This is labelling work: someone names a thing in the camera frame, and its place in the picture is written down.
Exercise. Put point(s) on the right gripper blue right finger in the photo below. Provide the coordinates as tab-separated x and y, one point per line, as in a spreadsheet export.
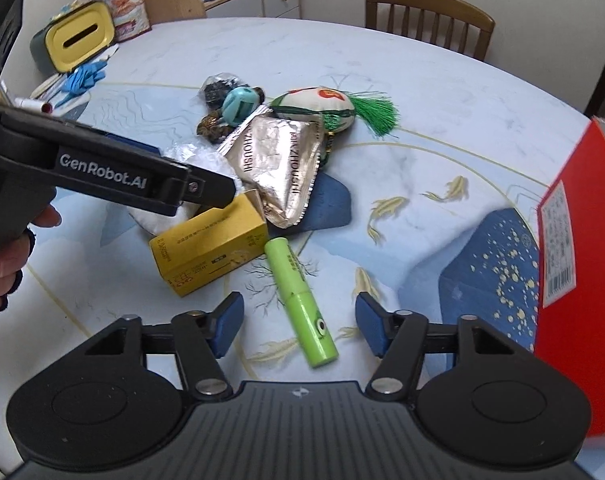
375	323

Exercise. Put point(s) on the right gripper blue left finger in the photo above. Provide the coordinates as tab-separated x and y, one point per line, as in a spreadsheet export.
224	323

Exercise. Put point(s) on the green lip balm tube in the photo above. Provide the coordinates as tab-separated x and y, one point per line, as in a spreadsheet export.
308	323

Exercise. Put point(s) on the yellow cardboard box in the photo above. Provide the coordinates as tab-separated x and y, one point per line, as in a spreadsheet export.
212	244

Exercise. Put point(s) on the silver foil snack packet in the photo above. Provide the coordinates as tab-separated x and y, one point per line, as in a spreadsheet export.
280	159

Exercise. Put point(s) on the black item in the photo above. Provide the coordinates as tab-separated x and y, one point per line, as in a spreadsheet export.
216	87

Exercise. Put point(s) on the teal round plastic object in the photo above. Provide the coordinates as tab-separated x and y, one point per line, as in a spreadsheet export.
239	103

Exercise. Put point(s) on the person's left hand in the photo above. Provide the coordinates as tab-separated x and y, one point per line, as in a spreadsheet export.
13	258

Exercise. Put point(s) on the white lipstick tube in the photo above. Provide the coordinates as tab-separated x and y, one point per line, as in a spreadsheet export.
33	105

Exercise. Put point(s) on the yellow and green tissue box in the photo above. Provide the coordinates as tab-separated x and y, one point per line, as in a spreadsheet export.
72	39

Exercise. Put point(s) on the light wooden child chair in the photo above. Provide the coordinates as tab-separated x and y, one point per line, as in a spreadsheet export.
166	11

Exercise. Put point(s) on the red cardboard storage box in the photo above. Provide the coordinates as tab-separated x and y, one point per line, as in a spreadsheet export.
571	314

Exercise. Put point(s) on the brown wooden dining chair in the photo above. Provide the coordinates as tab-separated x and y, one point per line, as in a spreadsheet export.
455	25

